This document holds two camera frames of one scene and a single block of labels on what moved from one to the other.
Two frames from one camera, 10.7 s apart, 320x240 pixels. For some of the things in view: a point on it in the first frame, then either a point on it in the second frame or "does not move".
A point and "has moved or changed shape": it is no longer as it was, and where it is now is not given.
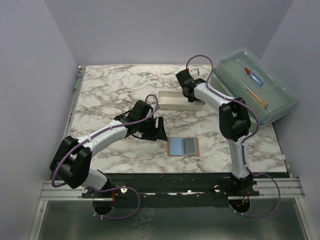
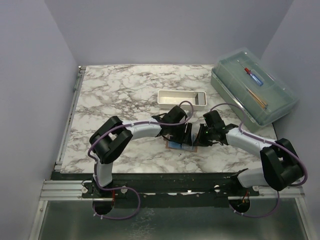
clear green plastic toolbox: [246, 76] does not move
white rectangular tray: [175, 100] does not move
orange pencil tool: [261, 103] does not move
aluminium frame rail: [51, 189] does not move
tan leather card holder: [183, 146] has moved or changed shape
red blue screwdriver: [249, 72] does not move
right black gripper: [192, 100] -> [199, 140]
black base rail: [174, 189] does not move
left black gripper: [156, 133] -> [184, 138]
